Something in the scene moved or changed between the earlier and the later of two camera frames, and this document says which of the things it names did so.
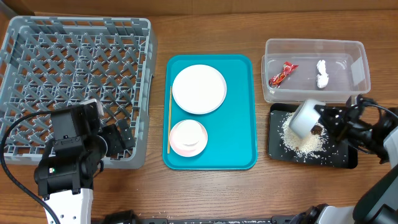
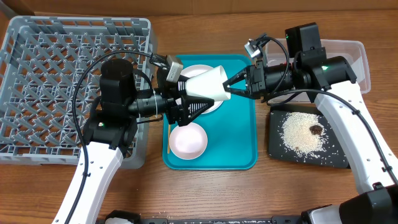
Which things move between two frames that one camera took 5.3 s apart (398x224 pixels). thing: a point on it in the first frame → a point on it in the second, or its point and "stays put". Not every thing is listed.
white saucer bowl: (188, 138) stays put
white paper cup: (188, 136) → (208, 84)
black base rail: (280, 219) stays put
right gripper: (334, 117) → (254, 82)
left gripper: (117, 144) → (182, 114)
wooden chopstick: (168, 143) stays put
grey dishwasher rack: (48, 63) stays put
